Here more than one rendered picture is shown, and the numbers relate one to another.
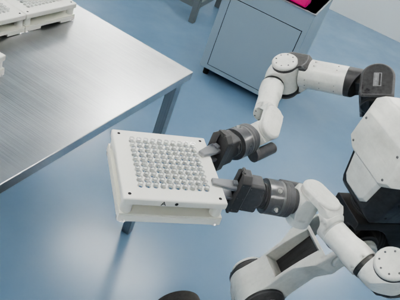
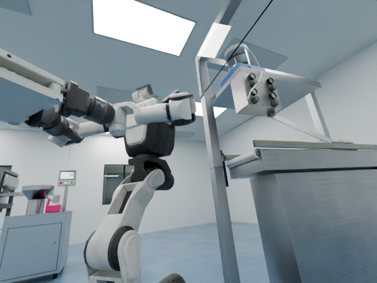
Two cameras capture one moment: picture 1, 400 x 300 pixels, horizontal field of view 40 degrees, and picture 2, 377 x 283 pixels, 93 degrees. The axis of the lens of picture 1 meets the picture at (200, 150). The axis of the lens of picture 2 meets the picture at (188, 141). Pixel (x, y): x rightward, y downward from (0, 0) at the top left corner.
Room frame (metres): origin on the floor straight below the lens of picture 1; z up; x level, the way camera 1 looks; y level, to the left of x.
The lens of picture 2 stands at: (0.43, -0.10, 0.73)
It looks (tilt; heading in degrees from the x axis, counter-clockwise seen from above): 19 degrees up; 321
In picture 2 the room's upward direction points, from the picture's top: 5 degrees counter-clockwise
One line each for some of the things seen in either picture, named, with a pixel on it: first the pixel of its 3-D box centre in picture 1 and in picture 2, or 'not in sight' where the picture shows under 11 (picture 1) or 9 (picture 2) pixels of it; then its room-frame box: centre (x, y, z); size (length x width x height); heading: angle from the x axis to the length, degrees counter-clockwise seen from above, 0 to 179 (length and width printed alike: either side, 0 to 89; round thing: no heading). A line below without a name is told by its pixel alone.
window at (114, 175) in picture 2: not in sight; (127, 183); (5.96, -2.08, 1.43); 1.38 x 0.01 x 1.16; 77
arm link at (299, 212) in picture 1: (295, 200); (110, 119); (1.11, -0.27, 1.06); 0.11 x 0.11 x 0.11; 20
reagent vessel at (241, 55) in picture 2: not in sight; (238, 62); (0.94, -1.00, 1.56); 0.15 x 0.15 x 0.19
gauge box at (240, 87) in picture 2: not in sight; (255, 95); (0.85, -0.95, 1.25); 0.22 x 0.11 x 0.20; 72
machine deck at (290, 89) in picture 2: not in sight; (262, 95); (0.92, -1.18, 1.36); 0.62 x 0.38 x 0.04; 72
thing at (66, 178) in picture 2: not in sight; (65, 190); (3.88, -0.37, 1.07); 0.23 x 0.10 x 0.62; 77
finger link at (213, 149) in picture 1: (209, 149); not in sight; (1.13, -0.02, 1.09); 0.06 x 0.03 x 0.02; 150
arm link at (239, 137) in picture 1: (227, 146); (44, 117); (1.21, -0.07, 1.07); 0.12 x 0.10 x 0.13; 150
